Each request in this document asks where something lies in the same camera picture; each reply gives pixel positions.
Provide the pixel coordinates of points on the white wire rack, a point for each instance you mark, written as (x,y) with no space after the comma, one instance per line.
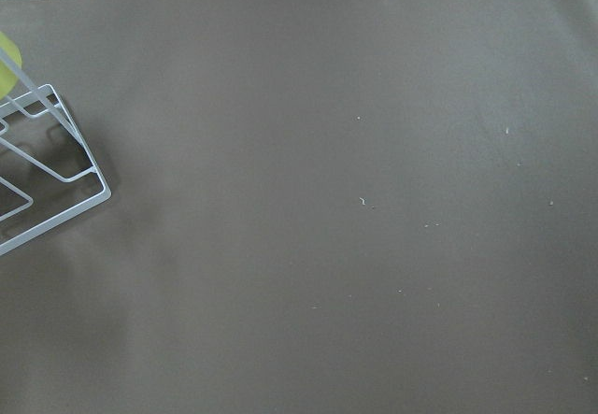
(49,175)

